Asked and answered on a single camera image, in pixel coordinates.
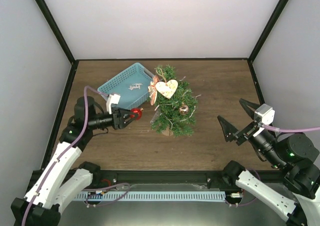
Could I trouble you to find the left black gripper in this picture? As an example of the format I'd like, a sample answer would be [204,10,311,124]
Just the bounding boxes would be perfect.
[89,106,139,131]

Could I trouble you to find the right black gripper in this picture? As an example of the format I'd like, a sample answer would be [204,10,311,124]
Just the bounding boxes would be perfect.
[217,98,286,168]

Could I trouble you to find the red ball ornament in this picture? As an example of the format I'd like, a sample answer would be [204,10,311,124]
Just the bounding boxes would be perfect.
[130,107,144,120]

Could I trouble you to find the clear battery box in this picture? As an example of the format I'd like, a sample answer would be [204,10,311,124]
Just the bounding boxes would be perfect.
[150,109,161,125]

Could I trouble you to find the gingerbread figure ornament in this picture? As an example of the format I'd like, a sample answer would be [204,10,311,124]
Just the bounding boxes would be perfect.
[148,75,160,106]

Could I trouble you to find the clear led light string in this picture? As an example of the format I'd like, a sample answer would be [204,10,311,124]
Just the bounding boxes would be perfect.
[152,75,202,132]

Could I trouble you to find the small green christmas tree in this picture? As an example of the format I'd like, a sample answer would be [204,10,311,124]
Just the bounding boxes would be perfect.
[151,64,198,137]

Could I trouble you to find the brown heart ornament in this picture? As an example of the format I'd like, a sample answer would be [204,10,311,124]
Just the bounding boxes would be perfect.
[155,67,179,99]

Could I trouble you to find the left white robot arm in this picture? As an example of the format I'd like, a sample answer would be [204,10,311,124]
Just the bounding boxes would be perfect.
[10,95,142,226]

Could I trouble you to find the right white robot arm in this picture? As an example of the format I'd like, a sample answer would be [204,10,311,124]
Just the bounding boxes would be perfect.
[217,98,320,226]

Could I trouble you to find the blue plastic basket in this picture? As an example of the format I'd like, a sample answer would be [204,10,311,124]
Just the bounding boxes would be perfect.
[97,62,154,110]

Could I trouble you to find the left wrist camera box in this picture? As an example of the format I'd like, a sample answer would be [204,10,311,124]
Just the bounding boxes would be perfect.
[106,93,121,114]

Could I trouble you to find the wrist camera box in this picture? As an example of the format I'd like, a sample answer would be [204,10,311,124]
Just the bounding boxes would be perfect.
[253,103,275,138]
[106,93,121,114]

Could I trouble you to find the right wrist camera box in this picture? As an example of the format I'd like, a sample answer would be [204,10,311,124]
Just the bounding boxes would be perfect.
[253,103,275,138]

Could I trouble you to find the black aluminium front rail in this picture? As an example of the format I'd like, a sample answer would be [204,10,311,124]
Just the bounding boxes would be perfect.
[32,169,286,187]

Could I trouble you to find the light blue cable duct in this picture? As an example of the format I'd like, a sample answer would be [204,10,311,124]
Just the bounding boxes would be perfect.
[74,191,226,203]

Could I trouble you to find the black frame post right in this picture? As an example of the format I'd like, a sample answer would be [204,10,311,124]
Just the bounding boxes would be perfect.
[248,0,297,62]

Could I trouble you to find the black frame post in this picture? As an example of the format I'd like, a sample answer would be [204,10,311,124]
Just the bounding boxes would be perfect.
[26,0,76,63]
[248,0,297,62]

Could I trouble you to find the black frame post left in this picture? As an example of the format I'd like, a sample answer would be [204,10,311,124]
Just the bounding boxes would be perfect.
[26,0,76,63]

